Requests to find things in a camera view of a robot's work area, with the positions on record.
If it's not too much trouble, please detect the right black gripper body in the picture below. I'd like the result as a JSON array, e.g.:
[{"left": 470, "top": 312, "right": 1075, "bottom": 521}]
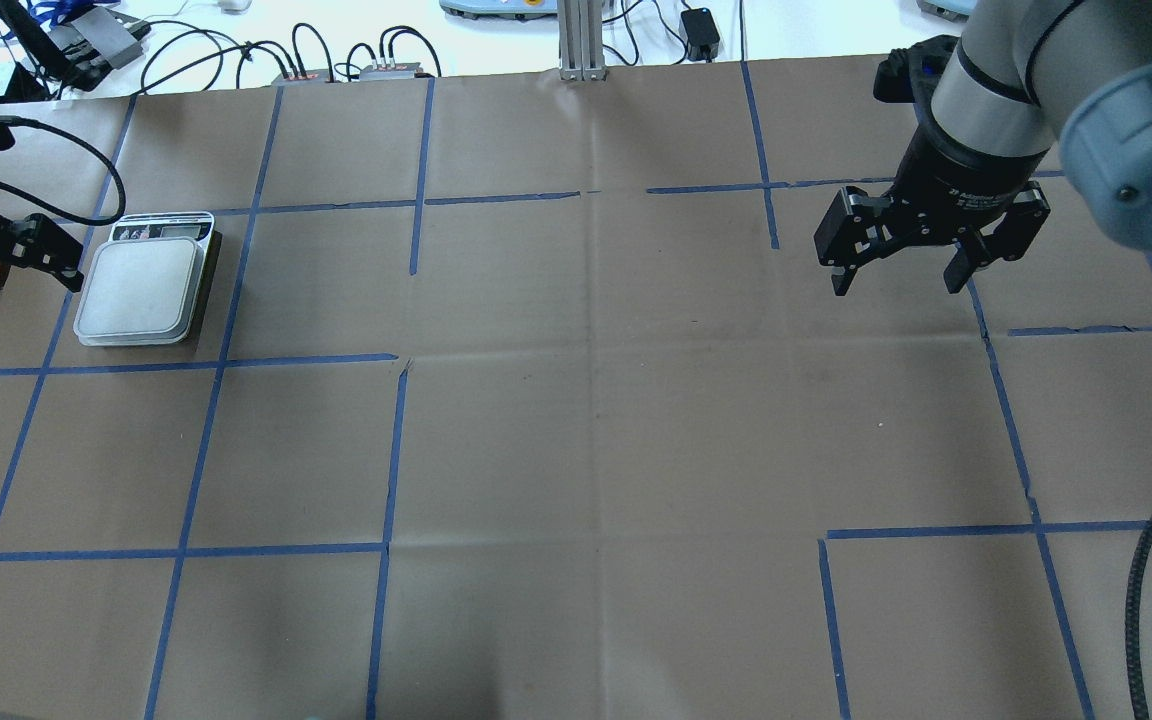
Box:
[{"left": 888, "top": 126, "right": 1036, "bottom": 252}]

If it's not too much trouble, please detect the silver digital kitchen scale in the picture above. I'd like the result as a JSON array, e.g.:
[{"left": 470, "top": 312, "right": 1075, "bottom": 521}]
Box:
[{"left": 71, "top": 211, "right": 223, "bottom": 348}]

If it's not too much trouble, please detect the black power adapter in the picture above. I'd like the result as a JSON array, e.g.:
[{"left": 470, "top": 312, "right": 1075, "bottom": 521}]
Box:
[{"left": 679, "top": 6, "right": 721, "bottom": 63}]

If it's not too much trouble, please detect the red usb hub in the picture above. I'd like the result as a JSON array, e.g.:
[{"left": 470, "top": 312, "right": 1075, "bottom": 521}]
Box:
[{"left": 270, "top": 68, "right": 334, "bottom": 86}]

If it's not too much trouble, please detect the brown paper table cover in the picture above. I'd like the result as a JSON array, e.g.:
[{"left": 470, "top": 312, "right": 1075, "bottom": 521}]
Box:
[{"left": 0, "top": 56, "right": 1152, "bottom": 719}]

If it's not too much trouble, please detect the grey usb hub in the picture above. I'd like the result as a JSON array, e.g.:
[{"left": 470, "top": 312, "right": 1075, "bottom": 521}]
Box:
[{"left": 355, "top": 61, "right": 430, "bottom": 81}]

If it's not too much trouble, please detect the left black braided cable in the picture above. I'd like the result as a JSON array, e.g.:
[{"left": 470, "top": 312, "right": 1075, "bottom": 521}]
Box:
[{"left": 0, "top": 115, "right": 127, "bottom": 226}]

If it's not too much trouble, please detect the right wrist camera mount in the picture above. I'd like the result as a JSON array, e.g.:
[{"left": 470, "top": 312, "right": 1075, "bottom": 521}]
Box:
[{"left": 872, "top": 35, "right": 958, "bottom": 115}]

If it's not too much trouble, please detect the aluminium profile post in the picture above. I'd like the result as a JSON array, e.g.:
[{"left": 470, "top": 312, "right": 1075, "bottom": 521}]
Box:
[{"left": 558, "top": 0, "right": 607, "bottom": 82}]

